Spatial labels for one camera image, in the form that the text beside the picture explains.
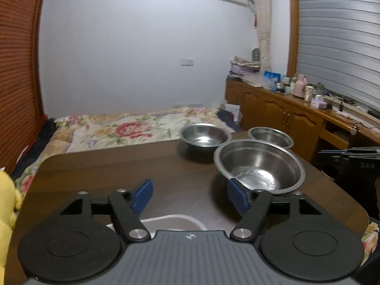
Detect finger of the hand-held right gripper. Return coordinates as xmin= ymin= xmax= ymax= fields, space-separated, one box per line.
xmin=318 ymin=147 xmax=380 ymax=156
xmin=328 ymin=154 xmax=380 ymax=164

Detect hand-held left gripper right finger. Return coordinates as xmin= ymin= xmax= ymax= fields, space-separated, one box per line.
xmin=227 ymin=178 xmax=324 ymax=242

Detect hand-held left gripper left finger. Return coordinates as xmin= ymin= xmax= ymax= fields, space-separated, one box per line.
xmin=59 ymin=179 xmax=153 ymax=242

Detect large steel bowl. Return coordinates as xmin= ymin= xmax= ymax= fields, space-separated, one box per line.
xmin=214 ymin=139 xmax=306 ymax=196

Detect white floral rectangular plate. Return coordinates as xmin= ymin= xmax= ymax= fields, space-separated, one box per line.
xmin=107 ymin=214 xmax=207 ymax=236

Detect small steel bowl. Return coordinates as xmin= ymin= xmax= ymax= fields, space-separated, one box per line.
xmin=180 ymin=124 xmax=232 ymax=148
xmin=247 ymin=127 xmax=294 ymax=149

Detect white power strip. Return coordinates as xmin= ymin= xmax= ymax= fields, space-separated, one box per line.
xmin=323 ymin=95 xmax=358 ymax=119

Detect pink tissue box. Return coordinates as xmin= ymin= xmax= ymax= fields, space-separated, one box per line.
xmin=310 ymin=95 xmax=328 ymax=110

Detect pink thermos bottle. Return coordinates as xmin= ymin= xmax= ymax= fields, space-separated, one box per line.
xmin=292 ymin=74 xmax=308 ymax=98

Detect wooden cabinet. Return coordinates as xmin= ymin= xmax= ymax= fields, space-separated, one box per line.
xmin=225 ymin=79 xmax=380 ymax=173

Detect white paper bag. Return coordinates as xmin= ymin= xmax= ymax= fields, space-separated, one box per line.
xmin=224 ymin=104 xmax=242 ymax=123

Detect blue box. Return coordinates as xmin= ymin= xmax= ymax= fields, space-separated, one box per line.
xmin=264 ymin=71 xmax=281 ymax=91

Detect clear plastic bag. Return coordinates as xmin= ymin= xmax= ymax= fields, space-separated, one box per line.
xmin=242 ymin=74 xmax=268 ymax=88

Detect dark navy quilt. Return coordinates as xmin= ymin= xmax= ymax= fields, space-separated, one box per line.
xmin=10 ymin=110 xmax=242 ymax=181

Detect grey window blind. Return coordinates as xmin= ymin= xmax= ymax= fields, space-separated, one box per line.
xmin=297 ymin=0 xmax=380 ymax=112

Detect pile of folded cloth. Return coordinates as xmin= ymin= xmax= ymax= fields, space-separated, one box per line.
xmin=230 ymin=56 xmax=262 ymax=76

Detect yellow plush toy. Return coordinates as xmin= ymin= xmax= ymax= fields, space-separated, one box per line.
xmin=0 ymin=168 xmax=24 ymax=275

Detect cream curtain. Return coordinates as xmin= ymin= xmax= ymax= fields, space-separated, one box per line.
xmin=246 ymin=0 xmax=272 ymax=72

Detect wooden louvered wardrobe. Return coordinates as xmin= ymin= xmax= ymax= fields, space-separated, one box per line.
xmin=0 ymin=0 xmax=48 ymax=176

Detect wooden window frame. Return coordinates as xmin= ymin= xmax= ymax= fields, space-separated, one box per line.
xmin=286 ymin=0 xmax=299 ymax=80

